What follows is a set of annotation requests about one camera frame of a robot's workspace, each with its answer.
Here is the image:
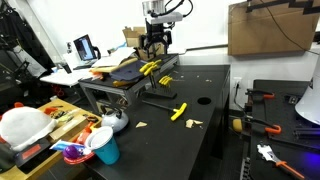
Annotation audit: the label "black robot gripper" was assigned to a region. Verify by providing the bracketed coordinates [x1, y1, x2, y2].
[139, 20, 173, 62]

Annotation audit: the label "black hex key stand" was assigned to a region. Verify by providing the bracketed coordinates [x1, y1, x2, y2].
[143, 87, 178, 100]

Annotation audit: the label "taped cardboard box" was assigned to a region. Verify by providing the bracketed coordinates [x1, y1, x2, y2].
[135, 37, 165, 62]

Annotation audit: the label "open empty cardboard box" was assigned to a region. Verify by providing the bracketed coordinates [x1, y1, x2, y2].
[121, 26, 148, 48]

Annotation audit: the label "dark blue plastic lid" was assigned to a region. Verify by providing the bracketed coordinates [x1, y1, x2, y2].
[109, 59, 149, 83]

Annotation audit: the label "light wooden board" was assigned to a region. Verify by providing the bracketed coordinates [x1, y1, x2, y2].
[88, 57, 139, 74]

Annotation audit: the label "crumpled tan paper scrap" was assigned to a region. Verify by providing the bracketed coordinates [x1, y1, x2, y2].
[184, 118, 204, 130]

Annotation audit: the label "white desk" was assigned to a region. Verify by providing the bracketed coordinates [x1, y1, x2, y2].
[39, 66, 95, 88]

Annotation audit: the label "large brown cardboard panel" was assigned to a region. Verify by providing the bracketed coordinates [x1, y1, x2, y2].
[227, 0, 320, 57]

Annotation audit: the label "light wooden table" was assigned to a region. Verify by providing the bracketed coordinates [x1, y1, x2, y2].
[0, 97, 103, 180]

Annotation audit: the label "red orange hand tool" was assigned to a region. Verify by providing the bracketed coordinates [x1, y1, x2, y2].
[75, 121, 96, 145]

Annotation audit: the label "yellow sponge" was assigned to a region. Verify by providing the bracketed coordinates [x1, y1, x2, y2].
[232, 118, 244, 134]

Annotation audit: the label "blue plastic cup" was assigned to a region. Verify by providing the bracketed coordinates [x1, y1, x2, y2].
[89, 126, 121, 166]

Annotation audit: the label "black clamp orange grip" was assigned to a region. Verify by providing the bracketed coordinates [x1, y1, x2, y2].
[245, 88, 276, 101]

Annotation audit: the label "wooden block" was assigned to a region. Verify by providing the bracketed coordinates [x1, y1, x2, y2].
[48, 114, 88, 142]

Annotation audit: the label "black hanging jackets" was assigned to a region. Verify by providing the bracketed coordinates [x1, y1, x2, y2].
[0, 0, 55, 72]

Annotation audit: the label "white blue toothpaste tube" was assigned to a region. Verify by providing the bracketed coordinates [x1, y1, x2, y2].
[49, 139, 87, 152]

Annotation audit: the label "purple toy ball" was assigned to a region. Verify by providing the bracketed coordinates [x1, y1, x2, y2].
[62, 145, 81, 160]

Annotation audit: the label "red plastic plate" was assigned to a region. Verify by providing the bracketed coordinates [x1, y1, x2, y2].
[62, 150, 97, 166]

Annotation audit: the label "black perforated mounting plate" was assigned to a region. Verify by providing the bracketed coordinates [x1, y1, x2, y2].
[249, 79, 320, 180]

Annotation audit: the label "black zigzag strip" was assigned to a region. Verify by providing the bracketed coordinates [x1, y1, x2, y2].
[246, 0, 320, 15]

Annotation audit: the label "white fluffy mound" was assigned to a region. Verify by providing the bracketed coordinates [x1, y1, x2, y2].
[0, 105, 58, 152]

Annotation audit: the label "black kitchen scale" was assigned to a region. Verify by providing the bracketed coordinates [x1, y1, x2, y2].
[13, 137, 52, 169]

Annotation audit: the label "black aluminium bar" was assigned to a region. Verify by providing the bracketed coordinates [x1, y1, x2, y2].
[293, 127, 320, 139]

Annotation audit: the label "black side table aluminium frame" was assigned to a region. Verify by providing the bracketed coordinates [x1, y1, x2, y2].
[78, 53, 181, 107]

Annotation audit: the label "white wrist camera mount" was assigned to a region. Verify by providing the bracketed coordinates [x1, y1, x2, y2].
[149, 11, 184, 25]

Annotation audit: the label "short yellow T-handle hex key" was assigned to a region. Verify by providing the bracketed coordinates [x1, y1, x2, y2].
[160, 76, 172, 91]
[158, 75, 170, 90]
[162, 78, 174, 92]

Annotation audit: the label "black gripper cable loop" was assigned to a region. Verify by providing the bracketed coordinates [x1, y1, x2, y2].
[151, 0, 195, 18]

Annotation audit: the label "open laptop with black frame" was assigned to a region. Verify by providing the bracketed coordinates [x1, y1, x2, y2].
[72, 33, 102, 64]

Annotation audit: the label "largest yellow T-handle hex key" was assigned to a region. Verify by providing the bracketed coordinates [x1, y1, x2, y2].
[141, 99, 188, 122]

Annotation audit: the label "silver kettle with black handle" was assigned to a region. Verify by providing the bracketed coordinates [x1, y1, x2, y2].
[100, 105, 130, 133]

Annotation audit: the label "white wall outlet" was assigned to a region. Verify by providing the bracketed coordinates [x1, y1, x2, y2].
[233, 77, 243, 89]

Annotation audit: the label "orange handled small tool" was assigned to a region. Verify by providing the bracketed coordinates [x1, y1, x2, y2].
[43, 105, 64, 115]

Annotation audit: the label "thin black hanging cable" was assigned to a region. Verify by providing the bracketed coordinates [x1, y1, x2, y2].
[258, 0, 320, 57]

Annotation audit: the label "black clamp curved orange handle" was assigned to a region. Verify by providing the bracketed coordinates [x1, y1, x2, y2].
[233, 115, 283, 136]

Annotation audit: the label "silver clamp orange handle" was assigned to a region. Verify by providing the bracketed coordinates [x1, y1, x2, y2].
[257, 143, 306, 180]

